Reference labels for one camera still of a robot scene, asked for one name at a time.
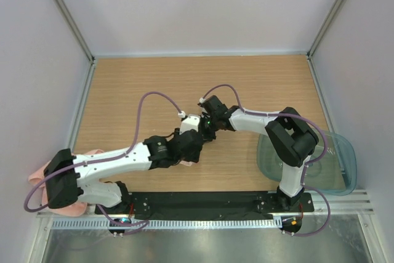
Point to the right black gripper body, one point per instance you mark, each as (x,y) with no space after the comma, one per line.
(208,127)

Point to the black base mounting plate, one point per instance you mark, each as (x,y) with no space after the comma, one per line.
(204,203)

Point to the plain pink towel pile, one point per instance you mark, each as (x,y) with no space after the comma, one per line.
(74,210)

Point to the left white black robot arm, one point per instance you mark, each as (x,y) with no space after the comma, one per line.
(71,178)

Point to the aluminium frame post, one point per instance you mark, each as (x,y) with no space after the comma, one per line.
(69,20)
(328,21)

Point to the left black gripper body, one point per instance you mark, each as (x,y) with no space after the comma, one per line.
(193,157)

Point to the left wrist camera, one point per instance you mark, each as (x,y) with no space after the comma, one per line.
(188,122)

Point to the pink rabbit pattern towel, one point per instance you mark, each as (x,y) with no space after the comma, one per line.
(186,163)

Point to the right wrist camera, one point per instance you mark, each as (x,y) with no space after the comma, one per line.
(212,106)

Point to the clear teal plastic bin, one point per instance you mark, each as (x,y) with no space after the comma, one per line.
(334,174)

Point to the right aluminium frame post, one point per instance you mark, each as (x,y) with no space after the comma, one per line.
(328,21)

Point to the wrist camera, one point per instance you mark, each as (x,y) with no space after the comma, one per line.
(212,106)
(188,122)

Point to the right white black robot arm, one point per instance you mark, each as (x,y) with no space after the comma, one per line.
(292,138)

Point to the left aluminium frame post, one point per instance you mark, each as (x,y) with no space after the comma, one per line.
(69,20)

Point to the slotted metal cable rail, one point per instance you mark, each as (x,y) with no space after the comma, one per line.
(98,223)

